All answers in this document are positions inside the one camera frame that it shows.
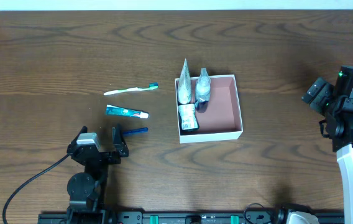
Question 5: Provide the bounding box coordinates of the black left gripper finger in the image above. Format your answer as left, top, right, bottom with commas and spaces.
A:
76, 126, 88, 139
112, 124, 129, 157

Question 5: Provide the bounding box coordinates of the green toothpaste tube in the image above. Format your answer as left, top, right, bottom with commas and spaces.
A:
105, 105, 149, 119

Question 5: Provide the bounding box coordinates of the green white soap packet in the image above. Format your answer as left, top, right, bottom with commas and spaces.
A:
178, 104, 199, 131

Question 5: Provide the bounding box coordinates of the blue hand soap pump bottle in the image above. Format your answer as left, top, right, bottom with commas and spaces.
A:
195, 68, 211, 113

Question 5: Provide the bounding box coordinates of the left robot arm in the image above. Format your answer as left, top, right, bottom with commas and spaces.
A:
66, 124, 129, 223

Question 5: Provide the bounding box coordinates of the blue disposable razor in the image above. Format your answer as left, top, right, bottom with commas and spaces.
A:
122, 128, 149, 136

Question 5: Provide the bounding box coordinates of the green white toothbrush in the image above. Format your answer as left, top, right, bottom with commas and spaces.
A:
103, 83, 158, 96

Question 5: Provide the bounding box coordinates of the white box with pink inside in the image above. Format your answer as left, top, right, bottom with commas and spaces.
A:
177, 75, 243, 144

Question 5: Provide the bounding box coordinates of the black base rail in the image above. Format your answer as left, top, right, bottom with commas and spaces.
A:
37, 203, 345, 224

